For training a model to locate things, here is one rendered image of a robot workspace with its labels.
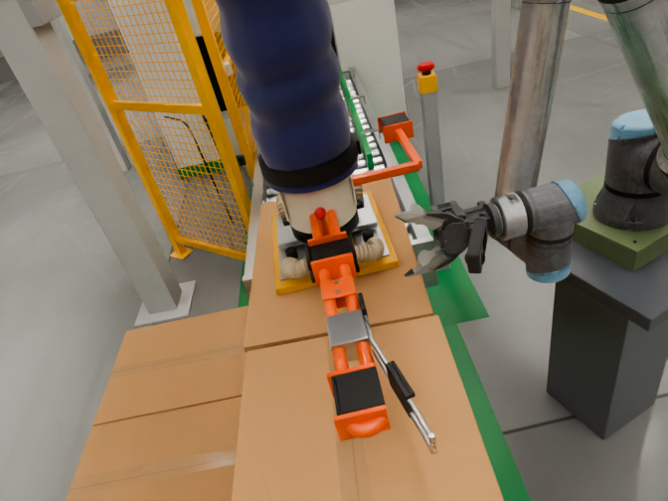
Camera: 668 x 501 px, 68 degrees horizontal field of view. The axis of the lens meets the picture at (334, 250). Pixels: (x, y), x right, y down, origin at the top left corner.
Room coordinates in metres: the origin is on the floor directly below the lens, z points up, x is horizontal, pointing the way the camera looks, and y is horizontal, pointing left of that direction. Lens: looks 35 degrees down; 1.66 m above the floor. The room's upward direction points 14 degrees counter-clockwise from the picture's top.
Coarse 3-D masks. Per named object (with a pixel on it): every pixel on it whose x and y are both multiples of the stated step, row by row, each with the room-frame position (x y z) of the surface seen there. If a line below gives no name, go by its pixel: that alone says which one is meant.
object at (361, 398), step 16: (352, 368) 0.50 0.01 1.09; (368, 368) 0.49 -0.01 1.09; (336, 384) 0.48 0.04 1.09; (352, 384) 0.47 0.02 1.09; (368, 384) 0.47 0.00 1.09; (336, 400) 0.45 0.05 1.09; (352, 400) 0.45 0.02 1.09; (368, 400) 0.44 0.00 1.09; (384, 400) 0.43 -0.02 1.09; (336, 416) 0.43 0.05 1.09; (352, 416) 0.42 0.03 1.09; (368, 416) 0.42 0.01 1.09; (384, 416) 0.42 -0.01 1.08
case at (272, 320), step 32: (384, 192) 1.24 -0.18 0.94; (384, 224) 1.08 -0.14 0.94; (256, 256) 1.07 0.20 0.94; (256, 288) 0.94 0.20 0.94; (320, 288) 0.88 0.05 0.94; (384, 288) 0.83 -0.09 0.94; (416, 288) 0.81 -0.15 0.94; (256, 320) 0.83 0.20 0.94; (288, 320) 0.80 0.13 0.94; (320, 320) 0.78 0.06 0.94; (384, 320) 0.74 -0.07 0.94
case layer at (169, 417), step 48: (144, 336) 1.35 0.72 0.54; (192, 336) 1.29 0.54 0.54; (240, 336) 1.23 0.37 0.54; (144, 384) 1.12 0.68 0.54; (192, 384) 1.07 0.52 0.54; (240, 384) 1.03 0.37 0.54; (96, 432) 0.98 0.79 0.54; (144, 432) 0.93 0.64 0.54; (192, 432) 0.90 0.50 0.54; (96, 480) 0.82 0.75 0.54; (144, 480) 0.78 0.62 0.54; (192, 480) 0.75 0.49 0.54
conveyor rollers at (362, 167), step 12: (348, 84) 3.52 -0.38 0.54; (348, 108) 3.07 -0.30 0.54; (360, 108) 3.00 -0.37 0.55; (360, 120) 2.81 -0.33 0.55; (360, 144) 2.53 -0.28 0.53; (372, 144) 2.45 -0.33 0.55; (360, 156) 2.36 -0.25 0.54; (360, 168) 2.26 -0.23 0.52; (276, 192) 2.20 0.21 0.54; (408, 228) 1.63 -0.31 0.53
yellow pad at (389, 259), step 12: (360, 204) 1.12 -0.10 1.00; (372, 204) 1.15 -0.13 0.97; (372, 228) 1.04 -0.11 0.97; (384, 228) 1.03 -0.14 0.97; (360, 240) 1.00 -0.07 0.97; (384, 240) 0.97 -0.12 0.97; (384, 252) 0.92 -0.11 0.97; (360, 264) 0.91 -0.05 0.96; (372, 264) 0.90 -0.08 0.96; (384, 264) 0.89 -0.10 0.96; (396, 264) 0.89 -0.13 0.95
